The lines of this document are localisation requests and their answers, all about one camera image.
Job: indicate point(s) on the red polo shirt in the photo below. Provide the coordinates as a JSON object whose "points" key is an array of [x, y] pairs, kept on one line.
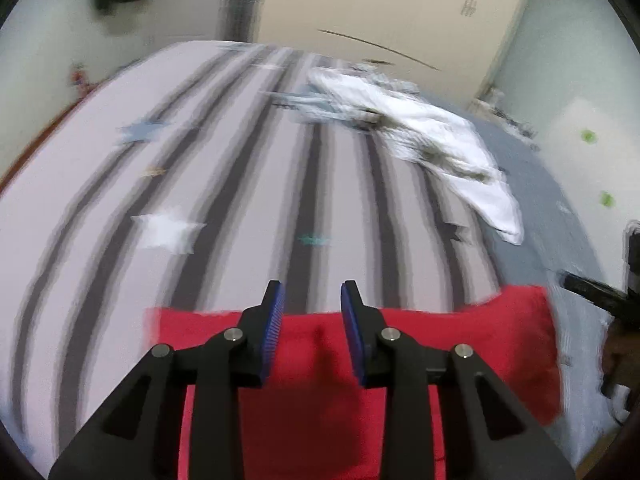
{"points": [[310, 425]]}

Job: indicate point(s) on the person's right hand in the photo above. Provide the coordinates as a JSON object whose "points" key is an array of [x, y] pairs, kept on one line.
{"points": [[625, 355]]}

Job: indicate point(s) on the cream nightstand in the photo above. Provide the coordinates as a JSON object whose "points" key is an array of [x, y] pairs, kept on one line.
{"points": [[482, 105]]}

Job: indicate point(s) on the cream wardrobe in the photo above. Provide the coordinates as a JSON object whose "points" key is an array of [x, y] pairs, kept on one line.
{"points": [[400, 10]]}

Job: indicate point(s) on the white polo shirt striped trim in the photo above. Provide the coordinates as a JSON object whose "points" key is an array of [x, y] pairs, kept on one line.
{"points": [[350, 95]]}

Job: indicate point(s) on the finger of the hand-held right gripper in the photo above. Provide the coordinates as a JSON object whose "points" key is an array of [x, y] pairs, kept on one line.
{"points": [[595, 290]]}

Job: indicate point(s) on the striped star bed sheet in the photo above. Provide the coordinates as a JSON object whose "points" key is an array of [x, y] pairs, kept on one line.
{"points": [[150, 170]]}

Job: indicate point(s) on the dark grey ribbed suitcase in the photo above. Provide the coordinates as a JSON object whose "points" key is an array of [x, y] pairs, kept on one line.
{"points": [[240, 17]]}

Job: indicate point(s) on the red fire extinguisher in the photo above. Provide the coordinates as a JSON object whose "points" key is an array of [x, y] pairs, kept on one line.
{"points": [[80, 80]]}

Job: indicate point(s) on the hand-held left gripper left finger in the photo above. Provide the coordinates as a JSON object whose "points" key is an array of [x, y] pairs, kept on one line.
{"points": [[272, 332]]}

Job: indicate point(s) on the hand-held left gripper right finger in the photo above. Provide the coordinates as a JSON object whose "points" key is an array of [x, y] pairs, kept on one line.
{"points": [[352, 335]]}

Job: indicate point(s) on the white headboard green apple stickers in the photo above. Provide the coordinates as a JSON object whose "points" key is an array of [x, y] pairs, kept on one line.
{"points": [[590, 170]]}

